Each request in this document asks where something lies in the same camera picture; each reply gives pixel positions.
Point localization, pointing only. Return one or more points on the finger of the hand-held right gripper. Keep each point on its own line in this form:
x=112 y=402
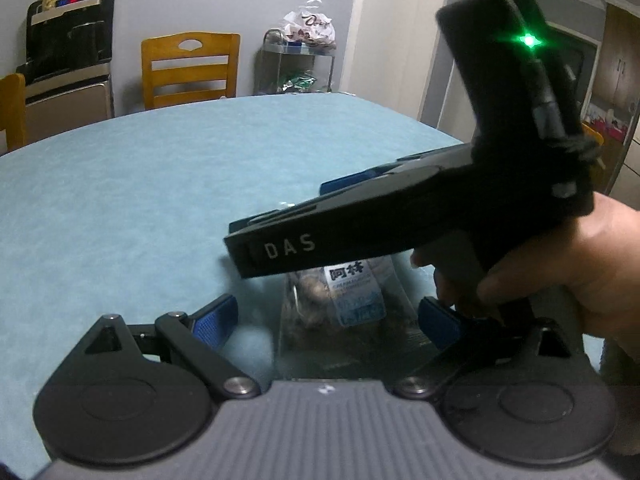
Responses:
x=350 y=182

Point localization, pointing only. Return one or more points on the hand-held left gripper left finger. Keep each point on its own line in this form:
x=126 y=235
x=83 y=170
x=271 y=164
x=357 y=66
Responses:
x=215 y=322

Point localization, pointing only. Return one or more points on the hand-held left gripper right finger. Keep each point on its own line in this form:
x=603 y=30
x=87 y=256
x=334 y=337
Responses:
x=440 y=324

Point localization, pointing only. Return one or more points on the clear bag of brown nuts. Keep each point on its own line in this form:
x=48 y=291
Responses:
x=350 y=305

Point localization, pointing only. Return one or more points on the clear plastic bag of snacks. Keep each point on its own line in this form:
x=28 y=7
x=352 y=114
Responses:
x=310 y=22

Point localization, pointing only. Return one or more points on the person's right hand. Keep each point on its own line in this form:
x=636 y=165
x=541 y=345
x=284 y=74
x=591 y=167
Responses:
x=590 y=270

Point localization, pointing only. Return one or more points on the green packets in rack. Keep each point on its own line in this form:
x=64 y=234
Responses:
x=297 y=82

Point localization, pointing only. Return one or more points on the metal storage rack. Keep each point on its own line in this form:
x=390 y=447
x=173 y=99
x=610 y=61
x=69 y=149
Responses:
x=295 y=65

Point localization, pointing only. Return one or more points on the brown wooden cabinet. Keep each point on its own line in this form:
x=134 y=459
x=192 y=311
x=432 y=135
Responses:
x=622 y=60

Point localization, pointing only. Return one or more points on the wooden chair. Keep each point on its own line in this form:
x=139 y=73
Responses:
x=12 y=110
x=190 y=70

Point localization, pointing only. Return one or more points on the black water dispenser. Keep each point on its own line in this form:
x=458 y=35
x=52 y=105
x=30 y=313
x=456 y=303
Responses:
x=70 y=60

